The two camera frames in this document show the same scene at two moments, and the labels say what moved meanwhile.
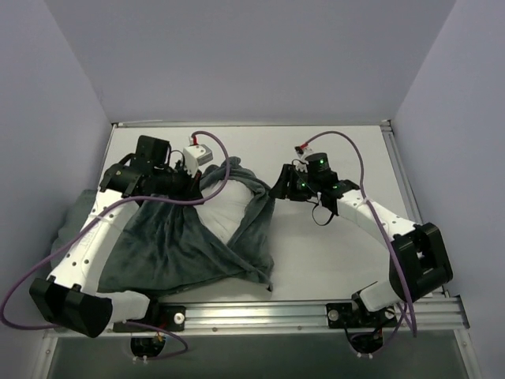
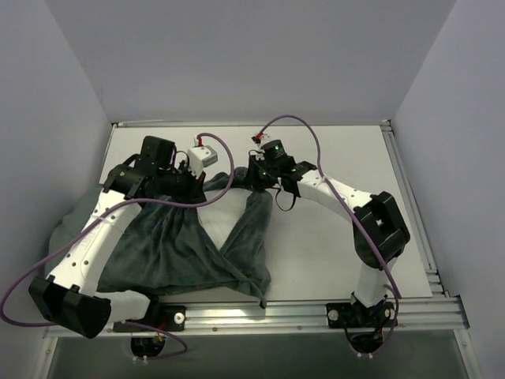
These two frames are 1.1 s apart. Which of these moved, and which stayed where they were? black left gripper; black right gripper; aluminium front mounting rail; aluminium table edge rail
Moved: black right gripper
Stayed: aluminium table edge rail; black left gripper; aluminium front mounting rail
